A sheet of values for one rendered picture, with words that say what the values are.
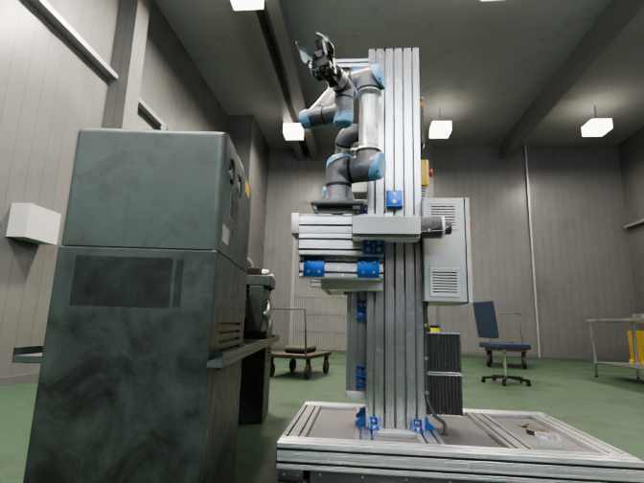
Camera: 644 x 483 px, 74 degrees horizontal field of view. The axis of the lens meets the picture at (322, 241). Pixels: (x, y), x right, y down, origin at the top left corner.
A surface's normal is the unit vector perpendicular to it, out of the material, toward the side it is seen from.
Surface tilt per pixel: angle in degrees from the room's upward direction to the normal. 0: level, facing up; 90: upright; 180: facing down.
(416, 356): 90
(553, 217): 90
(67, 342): 90
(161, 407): 90
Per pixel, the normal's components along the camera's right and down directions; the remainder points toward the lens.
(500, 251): -0.09, -0.19
